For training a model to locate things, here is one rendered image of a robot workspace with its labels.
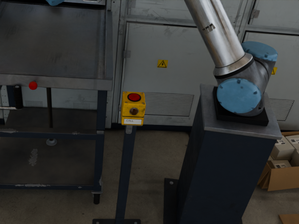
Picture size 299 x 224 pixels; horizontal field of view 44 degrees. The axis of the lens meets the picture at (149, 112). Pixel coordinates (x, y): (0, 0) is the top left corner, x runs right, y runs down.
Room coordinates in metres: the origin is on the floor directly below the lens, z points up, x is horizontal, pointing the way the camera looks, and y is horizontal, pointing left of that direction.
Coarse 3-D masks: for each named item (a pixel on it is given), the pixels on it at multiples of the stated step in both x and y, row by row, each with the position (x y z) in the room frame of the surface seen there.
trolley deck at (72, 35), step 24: (0, 24) 1.56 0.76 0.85; (24, 24) 1.60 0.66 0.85; (48, 24) 1.64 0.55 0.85; (72, 24) 1.68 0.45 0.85; (96, 24) 1.72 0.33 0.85; (0, 48) 1.35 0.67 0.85; (24, 48) 1.38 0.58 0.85; (48, 48) 1.41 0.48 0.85; (72, 48) 1.44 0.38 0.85; (96, 48) 1.48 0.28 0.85; (0, 72) 1.17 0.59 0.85; (24, 72) 1.20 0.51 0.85; (48, 72) 1.22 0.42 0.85; (72, 72) 1.25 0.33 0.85; (96, 72) 1.28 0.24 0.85
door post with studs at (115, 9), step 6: (108, 0) 1.91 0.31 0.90; (114, 0) 1.92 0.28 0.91; (108, 6) 1.91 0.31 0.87; (114, 6) 1.92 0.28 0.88; (114, 12) 1.92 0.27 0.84; (114, 18) 1.92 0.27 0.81; (114, 24) 1.92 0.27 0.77; (114, 30) 1.92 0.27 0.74; (114, 36) 1.92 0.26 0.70; (114, 42) 1.92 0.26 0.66; (114, 48) 1.92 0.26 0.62; (114, 54) 1.92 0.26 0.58; (114, 60) 1.92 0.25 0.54; (114, 66) 1.92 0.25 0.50; (114, 72) 1.92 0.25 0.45; (108, 96) 1.92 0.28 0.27; (108, 102) 1.92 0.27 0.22; (108, 108) 1.92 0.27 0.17; (108, 114) 1.92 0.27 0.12; (108, 120) 1.92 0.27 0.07; (108, 126) 1.92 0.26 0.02
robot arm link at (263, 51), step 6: (246, 42) 1.35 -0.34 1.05; (252, 42) 1.37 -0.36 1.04; (258, 42) 1.38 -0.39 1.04; (246, 48) 1.29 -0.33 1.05; (252, 48) 1.30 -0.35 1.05; (258, 48) 1.31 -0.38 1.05; (264, 48) 1.32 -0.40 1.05; (270, 48) 1.33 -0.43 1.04; (252, 54) 1.26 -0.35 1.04; (258, 54) 1.26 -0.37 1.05; (264, 54) 1.26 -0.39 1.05; (270, 54) 1.27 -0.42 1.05; (276, 54) 1.29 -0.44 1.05; (258, 60) 1.24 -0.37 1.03; (264, 60) 1.25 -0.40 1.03; (270, 60) 1.26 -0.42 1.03; (276, 60) 1.29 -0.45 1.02; (264, 66) 1.23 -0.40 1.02; (270, 66) 1.26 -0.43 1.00; (270, 72) 1.26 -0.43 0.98; (264, 90) 1.29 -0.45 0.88
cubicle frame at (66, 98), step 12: (120, 0) 1.92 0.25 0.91; (24, 96) 1.82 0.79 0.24; (36, 96) 1.83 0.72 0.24; (60, 96) 1.86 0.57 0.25; (72, 96) 1.87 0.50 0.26; (84, 96) 1.89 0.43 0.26; (96, 96) 1.90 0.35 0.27; (60, 108) 1.86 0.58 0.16; (72, 108) 1.87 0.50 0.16; (84, 108) 1.89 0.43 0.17; (96, 108) 1.90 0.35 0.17
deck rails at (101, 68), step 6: (0, 6) 1.75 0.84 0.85; (0, 12) 1.68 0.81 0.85; (102, 12) 1.87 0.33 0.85; (102, 18) 1.80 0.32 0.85; (102, 24) 1.72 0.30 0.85; (102, 30) 1.66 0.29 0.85; (102, 36) 1.59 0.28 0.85; (102, 42) 1.54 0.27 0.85; (102, 48) 1.48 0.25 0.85; (102, 54) 1.43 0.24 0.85; (102, 60) 1.37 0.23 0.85; (102, 66) 1.33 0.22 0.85; (102, 72) 1.28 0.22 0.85; (102, 78) 1.24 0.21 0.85
